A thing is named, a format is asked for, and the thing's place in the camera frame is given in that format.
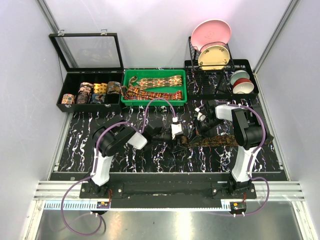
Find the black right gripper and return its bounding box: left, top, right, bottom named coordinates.
left=188, top=117, right=223, bottom=145

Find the black key pattern tie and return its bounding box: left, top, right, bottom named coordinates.
left=181, top=135, right=238, bottom=148

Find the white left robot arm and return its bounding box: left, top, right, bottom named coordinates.
left=88, top=115, right=174, bottom=198

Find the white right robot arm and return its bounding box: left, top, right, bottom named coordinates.
left=195, top=100, right=269, bottom=199

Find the black dish tray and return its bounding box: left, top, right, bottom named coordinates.
left=184, top=59, right=259, bottom=101

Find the red bowl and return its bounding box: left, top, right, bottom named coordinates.
left=232, top=78, right=255, bottom=94

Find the red multicolour checked tie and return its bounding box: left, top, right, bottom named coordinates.
left=120, top=86, right=183, bottom=100

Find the cream ikat pattern tie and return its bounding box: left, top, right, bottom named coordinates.
left=128, top=75, right=183, bottom=90

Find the pale green bowl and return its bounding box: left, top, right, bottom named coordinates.
left=230, top=70, right=250, bottom=86

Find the yellow floral plate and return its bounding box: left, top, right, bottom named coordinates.
left=198, top=45, right=231, bottom=71

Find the rolled tie brown olive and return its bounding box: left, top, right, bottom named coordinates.
left=106, top=81, right=121, bottom=95

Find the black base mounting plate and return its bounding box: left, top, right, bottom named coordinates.
left=79, top=181, right=257, bottom=200

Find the rolled tie dark blue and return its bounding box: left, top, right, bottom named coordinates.
left=89, top=93, right=106, bottom=104

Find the rolled tie yellow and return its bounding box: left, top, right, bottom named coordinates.
left=93, top=83, right=108, bottom=94

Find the rolled tie dark floral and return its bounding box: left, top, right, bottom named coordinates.
left=75, top=92, right=91, bottom=104

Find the rolled tie pink paisley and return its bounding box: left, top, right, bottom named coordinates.
left=78, top=82, right=94, bottom=94

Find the pink plate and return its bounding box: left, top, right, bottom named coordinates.
left=190, top=19, right=232, bottom=50

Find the rolled tie blue orange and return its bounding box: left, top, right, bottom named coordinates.
left=61, top=93, right=75, bottom=105

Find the black tie storage box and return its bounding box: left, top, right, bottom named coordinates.
left=56, top=71, right=123, bottom=113

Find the glass box lid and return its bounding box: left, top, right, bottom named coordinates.
left=49, top=32, right=124, bottom=72

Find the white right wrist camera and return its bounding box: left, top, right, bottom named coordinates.
left=195, top=107, right=207, bottom=122

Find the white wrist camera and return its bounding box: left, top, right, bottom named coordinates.
left=195, top=107, right=207, bottom=122
left=171, top=123, right=184, bottom=140

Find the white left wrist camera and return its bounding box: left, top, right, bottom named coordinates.
left=171, top=123, right=184, bottom=140

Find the black wire dish rack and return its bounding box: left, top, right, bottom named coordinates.
left=185, top=37, right=235, bottom=71

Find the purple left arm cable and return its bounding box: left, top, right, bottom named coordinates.
left=60, top=97, right=179, bottom=237

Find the aluminium frame rail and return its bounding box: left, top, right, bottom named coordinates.
left=34, top=180, right=305, bottom=202

